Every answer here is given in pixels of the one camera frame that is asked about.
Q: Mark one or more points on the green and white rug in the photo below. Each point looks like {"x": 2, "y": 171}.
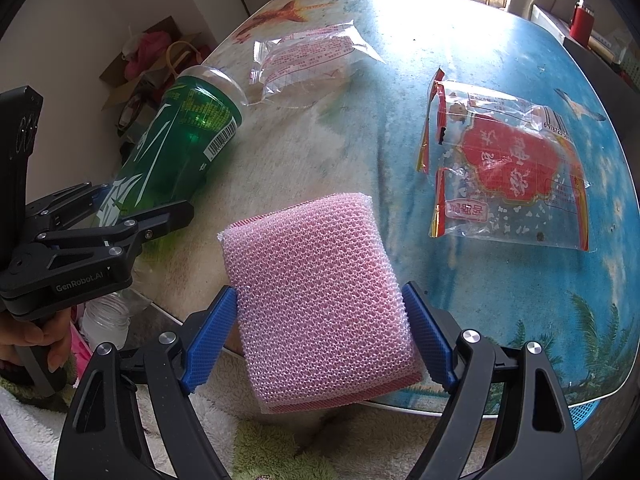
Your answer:
{"x": 280, "y": 447}

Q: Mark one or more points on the brown cardboard box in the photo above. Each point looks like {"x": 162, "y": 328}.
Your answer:
{"x": 120, "y": 95}

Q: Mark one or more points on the blue plastic basket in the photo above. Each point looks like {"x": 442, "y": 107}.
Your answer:
{"x": 585, "y": 415}

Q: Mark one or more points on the clear packet with red text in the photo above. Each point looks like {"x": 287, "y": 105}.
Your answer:
{"x": 305, "y": 55}

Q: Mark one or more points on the pink mesh sponge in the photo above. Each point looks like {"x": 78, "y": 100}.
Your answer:
{"x": 320, "y": 300}

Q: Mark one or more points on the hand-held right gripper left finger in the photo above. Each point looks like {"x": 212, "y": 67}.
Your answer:
{"x": 210, "y": 340}

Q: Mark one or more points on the person's left hand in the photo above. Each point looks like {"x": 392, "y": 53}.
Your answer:
{"x": 30, "y": 335}

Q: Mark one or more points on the red thermos flask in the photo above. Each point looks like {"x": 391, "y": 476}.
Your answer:
{"x": 581, "y": 22}

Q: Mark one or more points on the grey cabinet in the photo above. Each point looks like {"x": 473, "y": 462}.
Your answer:
{"x": 600, "y": 67}

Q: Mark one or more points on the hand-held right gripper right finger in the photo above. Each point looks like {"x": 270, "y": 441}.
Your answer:
{"x": 430, "y": 340}

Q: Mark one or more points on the green plastic bottle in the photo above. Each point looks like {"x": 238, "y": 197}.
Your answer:
{"x": 180, "y": 130}

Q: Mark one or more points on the clear packet with red print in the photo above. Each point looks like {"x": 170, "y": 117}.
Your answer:
{"x": 510, "y": 170}

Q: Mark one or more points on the pink plastic bag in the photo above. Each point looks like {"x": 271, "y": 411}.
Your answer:
{"x": 150, "y": 52}

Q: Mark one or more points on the clear plastic jar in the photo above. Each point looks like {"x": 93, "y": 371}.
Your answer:
{"x": 107, "y": 317}

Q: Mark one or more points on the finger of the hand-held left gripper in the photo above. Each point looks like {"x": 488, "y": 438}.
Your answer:
{"x": 70, "y": 202}
{"x": 150, "y": 222}

